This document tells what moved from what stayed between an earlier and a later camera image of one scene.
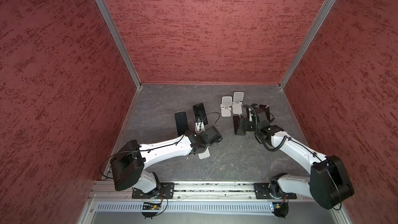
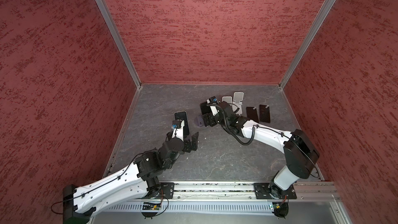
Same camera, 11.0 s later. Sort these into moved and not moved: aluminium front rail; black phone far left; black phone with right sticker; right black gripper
Moved: right black gripper
Not moved: aluminium front rail; black phone with right sticker; black phone far left
